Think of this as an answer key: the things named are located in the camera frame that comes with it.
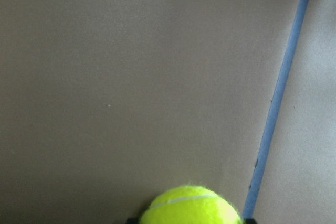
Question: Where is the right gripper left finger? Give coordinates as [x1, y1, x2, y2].
[126, 218, 140, 224]

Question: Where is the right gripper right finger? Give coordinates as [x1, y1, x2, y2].
[244, 218, 256, 224]

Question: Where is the tennis ball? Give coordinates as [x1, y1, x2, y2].
[139, 185, 244, 224]

